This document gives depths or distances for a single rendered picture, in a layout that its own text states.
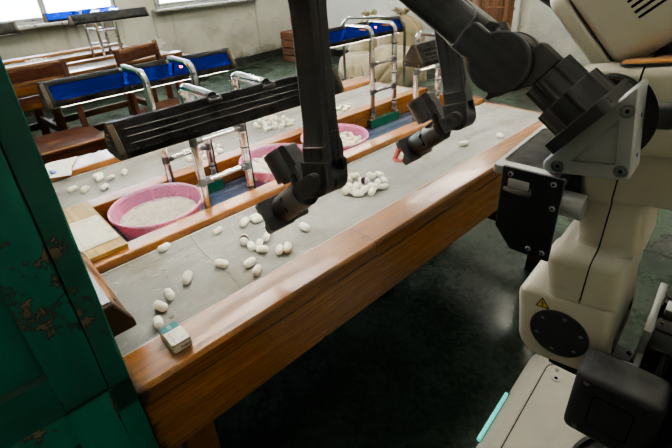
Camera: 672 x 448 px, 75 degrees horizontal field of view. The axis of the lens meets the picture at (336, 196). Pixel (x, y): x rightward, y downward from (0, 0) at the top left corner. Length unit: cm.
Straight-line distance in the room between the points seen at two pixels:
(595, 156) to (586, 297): 33
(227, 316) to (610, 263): 69
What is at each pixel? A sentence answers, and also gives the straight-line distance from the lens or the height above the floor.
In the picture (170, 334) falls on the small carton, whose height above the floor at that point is 79.
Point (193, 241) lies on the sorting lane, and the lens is 121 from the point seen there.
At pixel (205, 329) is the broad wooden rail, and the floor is 76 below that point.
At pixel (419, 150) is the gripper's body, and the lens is 117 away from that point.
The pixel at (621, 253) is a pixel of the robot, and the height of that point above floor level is 91.
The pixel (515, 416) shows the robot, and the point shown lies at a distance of 138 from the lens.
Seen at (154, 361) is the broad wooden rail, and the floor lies 76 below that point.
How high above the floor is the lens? 137
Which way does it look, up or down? 28 degrees down
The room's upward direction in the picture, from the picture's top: 4 degrees counter-clockwise
